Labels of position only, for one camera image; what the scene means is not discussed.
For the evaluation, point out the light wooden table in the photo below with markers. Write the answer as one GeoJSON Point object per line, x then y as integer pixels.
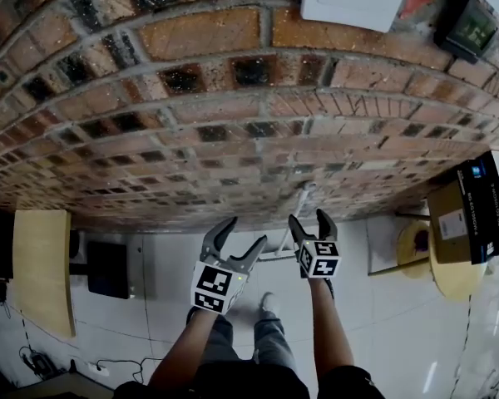
{"type": "Point", "coordinates": [43, 272]}

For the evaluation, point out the person's grey trousers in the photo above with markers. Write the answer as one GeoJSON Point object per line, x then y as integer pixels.
{"type": "Point", "coordinates": [270, 339]}

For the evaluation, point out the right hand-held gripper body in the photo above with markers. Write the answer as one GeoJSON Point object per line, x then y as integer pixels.
{"type": "Point", "coordinates": [322, 260]}

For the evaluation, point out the person's white shoe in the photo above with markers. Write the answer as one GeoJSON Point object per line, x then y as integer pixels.
{"type": "Point", "coordinates": [268, 301]}

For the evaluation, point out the black and white box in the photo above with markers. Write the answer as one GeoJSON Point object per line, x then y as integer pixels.
{"type": "Point", "coordinates": [486, 206]}

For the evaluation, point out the white power strip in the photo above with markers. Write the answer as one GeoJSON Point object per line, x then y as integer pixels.
{"type": "Point", "coordinates": [97, 369]}

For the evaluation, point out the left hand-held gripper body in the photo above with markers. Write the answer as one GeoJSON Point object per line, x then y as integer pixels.
{"type": "Point", "coordinates": [212, 283]}

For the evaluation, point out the round yellow table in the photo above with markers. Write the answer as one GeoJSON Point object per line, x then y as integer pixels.
{"type": "Point", "coordinates": [457, 277]}

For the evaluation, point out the person's left forearm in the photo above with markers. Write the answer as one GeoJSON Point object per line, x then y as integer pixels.
{"type": "Point", "coordinates": [187, 347]}

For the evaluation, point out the black wall thermostat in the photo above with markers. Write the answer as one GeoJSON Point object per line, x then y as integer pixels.
{"type": "Point", "coordinates": [467, 27]}

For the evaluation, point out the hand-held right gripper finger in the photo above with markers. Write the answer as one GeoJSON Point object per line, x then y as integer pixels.
{"type": "Point", "coordinates": [328, 231]}
{"type": "Point", "coordinates": [297, 231]}

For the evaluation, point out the white flat panel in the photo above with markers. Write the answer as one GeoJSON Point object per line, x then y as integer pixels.
{"type": "Point", "coordinates": [384, 245]}

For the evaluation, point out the black rectangular case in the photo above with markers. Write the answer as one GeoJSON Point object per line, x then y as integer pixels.
{"type": "Point", "coordinates": [108, 270]}

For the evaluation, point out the person's right forearm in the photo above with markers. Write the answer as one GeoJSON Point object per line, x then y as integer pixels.
{"type": "Point", "coordinates": [330, 326]}

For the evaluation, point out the brown cardboard box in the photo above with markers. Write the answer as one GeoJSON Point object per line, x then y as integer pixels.
{"type": "Point", "coordinates": [449, 223]}

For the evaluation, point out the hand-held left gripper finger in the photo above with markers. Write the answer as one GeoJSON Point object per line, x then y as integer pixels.
{"type": "Point", "coordinates": [253, 254]}
{"type": "Point", "coordinates": [214, 239]}

